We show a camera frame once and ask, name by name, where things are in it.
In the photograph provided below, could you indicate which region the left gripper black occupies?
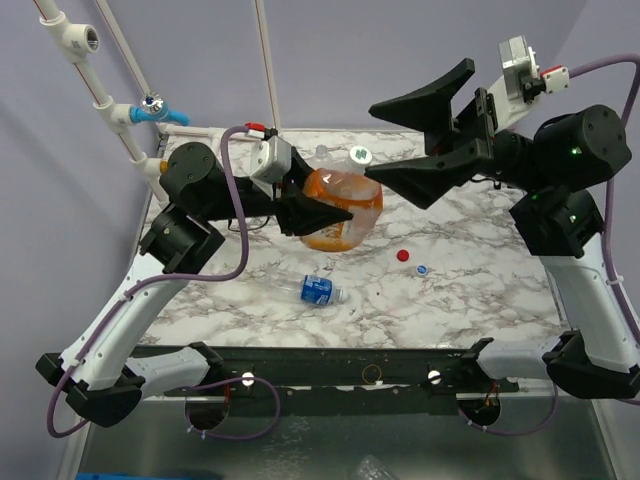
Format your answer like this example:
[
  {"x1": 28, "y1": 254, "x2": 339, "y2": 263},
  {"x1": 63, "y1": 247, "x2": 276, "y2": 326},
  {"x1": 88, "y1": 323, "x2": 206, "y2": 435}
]
[{"x1": 202, "y1": 145, "x2": 353, "y2": 234}]

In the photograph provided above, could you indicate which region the clear bottle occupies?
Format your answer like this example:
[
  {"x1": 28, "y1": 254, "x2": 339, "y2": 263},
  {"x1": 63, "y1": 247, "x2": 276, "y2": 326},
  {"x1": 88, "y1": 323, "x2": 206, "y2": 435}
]
[{"x1": 314, "y1": 144, "x2": 333, "y2": 162}]

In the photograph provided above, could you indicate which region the orange plastic jar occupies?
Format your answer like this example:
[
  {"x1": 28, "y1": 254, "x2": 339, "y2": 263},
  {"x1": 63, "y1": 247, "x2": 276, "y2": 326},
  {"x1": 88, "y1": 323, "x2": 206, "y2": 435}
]
[{"x1": 300, "y1": 163, "x2": 384, "y2": 252}]

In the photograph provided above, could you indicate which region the blue label water bottle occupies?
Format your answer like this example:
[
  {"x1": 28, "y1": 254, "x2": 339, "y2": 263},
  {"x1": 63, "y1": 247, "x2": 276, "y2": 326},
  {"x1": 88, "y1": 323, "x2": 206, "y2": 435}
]
[{"x1": 265, "y1": 272, "x2": 349, "y2": 307}]

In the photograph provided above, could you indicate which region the red bottle cap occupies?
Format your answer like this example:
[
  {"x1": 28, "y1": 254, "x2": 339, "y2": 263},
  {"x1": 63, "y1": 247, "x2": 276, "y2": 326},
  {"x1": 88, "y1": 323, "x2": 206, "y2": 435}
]
[{"x1": 397, "y1": 249, "x2": 410, "y2": 262}]

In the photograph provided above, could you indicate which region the blue white bottle cap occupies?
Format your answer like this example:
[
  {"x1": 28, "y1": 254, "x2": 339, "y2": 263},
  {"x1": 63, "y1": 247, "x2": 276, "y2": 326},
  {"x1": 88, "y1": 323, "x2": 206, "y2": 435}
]
[{"x1": 416, "y1": 265, "x2": 429, "y2": 277}]

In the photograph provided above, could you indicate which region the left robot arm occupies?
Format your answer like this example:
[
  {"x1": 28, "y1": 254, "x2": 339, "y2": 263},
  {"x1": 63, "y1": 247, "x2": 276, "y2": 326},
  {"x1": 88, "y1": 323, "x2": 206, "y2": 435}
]
[{"x1": 36, "y1": 128, "x2": 353, "y2": 438}]

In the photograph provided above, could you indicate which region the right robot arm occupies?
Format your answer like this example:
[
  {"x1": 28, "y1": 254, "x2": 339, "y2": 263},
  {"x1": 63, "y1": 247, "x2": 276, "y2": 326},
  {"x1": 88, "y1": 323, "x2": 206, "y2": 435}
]
[{"x1": 366, "y1": 57, "x2": 639, "y2": 404}]

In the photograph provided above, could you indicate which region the blue faucet valve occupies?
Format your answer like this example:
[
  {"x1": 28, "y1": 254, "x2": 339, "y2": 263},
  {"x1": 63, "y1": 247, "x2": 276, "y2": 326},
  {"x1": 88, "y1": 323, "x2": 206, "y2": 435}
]
[{"x1": 129, "y1": 92, "x2": 190, "y2": 127}]

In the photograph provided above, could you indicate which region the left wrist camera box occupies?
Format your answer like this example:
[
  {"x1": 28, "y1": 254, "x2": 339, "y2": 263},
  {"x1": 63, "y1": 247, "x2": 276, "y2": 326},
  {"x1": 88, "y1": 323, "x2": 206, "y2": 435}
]
[{"x1": 249, "y1": 136, "x2": 292, "y2": 184}]

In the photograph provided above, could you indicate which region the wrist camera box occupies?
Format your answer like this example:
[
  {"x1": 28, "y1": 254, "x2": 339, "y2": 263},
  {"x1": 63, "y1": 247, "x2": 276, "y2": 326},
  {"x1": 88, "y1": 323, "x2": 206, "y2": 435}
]
[
  {"x1": 488, "y1": 36, "x2": 570, "y2": 132},
  {"x1": 249, "y1": 136, "x2": 292, "y2": 184}
]

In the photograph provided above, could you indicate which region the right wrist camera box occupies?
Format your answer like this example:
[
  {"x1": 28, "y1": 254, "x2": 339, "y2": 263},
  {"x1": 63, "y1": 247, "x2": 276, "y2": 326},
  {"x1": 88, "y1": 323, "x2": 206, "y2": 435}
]
[{"x1": 488, "y1": 36, "x2": 570, "y2": 132}]

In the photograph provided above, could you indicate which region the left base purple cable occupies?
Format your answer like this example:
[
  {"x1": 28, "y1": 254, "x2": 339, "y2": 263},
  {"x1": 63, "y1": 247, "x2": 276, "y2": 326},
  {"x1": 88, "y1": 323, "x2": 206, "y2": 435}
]
[{"x1": 183, "y1": 374, "x2": 282, "y2": 442}]

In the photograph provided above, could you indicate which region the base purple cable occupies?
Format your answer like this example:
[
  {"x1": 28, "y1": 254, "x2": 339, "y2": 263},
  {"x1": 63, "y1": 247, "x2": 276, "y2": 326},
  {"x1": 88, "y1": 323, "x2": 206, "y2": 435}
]
[
  {"x1": 459, "y1": 379, "x2": 559, "y2": 436},
  {"x1": 183, "y1": 374, "x2": 282, "y2": 442}
]

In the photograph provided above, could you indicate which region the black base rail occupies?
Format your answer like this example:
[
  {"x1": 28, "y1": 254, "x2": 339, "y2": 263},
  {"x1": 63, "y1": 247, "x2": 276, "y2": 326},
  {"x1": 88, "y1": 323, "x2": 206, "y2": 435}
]
[{"x1": 166, "y1": 346, "x2": 518, "y2": 417}]

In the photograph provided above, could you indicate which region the white pvc pipe frame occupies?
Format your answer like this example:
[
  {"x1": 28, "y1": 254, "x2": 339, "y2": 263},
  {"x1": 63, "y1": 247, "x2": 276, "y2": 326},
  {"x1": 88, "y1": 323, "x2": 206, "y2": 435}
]
[{"x1": 36, "y1": 1, "x2": 280, "y2": 205}]

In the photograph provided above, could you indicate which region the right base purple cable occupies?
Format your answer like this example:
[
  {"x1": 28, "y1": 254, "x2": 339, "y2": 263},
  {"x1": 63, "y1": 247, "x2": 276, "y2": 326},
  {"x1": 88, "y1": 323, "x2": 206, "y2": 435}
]
[{"x1": 459, "y1": 379, "x2": 559, "y2": 436}]

